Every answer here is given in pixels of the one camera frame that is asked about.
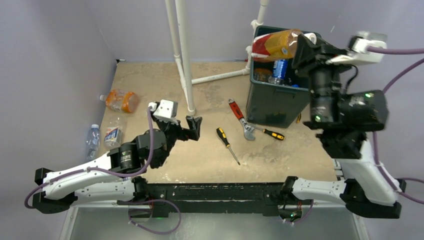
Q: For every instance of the orange label bottle far left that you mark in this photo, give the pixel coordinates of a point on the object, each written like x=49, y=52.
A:
x=120, y=101

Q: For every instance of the clear water bottle left edge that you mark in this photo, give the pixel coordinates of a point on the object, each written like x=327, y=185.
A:
x=92, y=142

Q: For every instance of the blue white label bottle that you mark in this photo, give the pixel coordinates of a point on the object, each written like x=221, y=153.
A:
x=114, y=132

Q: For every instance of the yellow black screwdriver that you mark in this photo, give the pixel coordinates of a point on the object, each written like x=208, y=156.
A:
x=223, y=137
x=273, y=134

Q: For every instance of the red adjustable wrench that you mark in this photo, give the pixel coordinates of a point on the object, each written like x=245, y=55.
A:
x=248, y=130

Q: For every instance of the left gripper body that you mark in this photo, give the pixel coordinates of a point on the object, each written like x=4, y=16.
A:
x=173, y=132

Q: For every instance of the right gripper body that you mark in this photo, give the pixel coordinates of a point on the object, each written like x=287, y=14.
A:
x=318, y=69

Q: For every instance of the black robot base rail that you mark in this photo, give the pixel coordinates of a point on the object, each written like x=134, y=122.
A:
x=265, y=198

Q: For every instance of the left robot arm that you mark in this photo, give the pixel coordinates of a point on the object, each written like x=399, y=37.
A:
x=116, y=175

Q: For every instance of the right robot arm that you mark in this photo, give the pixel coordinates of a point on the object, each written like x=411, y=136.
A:
x=344, y=120

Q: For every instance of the orange juice bottle white cap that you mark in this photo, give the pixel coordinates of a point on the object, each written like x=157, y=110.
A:
x=262, y=75

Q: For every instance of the dark green plastic bin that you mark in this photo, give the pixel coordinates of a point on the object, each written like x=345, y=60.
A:
x=275, y=105

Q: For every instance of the amber tea bottle red label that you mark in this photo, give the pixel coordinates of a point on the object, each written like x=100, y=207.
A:
x=281, y=45

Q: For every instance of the pepsi bottle blue cap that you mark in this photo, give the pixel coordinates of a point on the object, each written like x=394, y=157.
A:
x=278, y=76

